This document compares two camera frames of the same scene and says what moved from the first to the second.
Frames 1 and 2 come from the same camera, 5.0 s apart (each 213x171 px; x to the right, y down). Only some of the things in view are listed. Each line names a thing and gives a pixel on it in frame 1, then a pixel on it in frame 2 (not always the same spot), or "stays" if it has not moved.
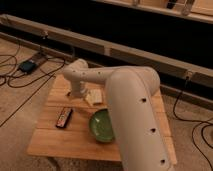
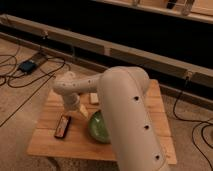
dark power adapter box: [26, 66] stays
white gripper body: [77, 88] to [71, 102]
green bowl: [101, 126] stays
